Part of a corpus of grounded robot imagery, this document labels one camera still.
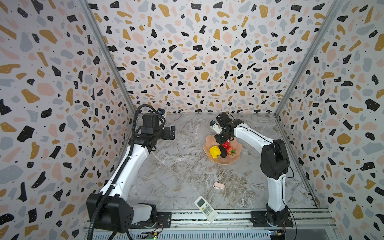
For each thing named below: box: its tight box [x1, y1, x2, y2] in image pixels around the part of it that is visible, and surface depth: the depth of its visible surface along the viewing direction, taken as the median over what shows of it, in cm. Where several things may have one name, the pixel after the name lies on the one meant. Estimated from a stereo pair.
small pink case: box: [214, 182, 226, 190], surface depth 85 cm
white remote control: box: [194, 195, 218, 223], surface depth 78 cm
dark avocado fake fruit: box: [218, 145, 228, 158], surface depth 97 cm
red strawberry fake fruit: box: [227, 146, 236, 156], surface depth 97 cm
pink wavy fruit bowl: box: [203, 135, 243, 165], surface depth 97 cm
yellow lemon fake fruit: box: [209, 145, 221, 159], surface depth 95 cm
